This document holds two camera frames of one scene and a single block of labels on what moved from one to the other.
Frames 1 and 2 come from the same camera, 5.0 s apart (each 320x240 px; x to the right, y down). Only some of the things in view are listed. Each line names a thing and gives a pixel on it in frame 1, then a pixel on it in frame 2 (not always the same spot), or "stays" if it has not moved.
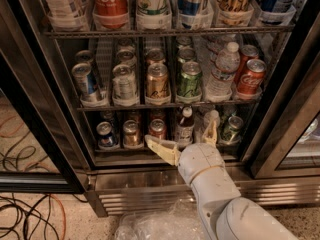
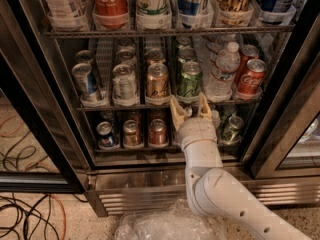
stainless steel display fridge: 88,71 stays
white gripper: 199,158 to 196,130
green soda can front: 190,82 stays
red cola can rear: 248,52 stays
